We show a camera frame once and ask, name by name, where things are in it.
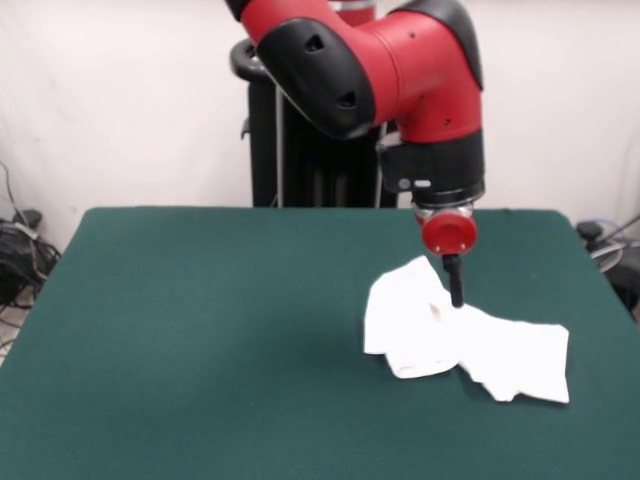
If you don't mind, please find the white towel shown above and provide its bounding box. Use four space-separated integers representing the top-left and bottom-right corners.
362 255 572 404

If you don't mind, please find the black cable tangle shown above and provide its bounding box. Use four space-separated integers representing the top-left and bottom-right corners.
0 159 64 346

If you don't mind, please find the dark green table cloth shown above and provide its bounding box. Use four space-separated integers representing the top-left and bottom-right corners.
0 206 640 480

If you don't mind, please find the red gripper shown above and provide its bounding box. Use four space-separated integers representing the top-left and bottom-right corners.
420 209 479 308

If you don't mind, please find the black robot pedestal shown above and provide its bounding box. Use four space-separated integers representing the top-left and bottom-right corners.
229 37 416 209

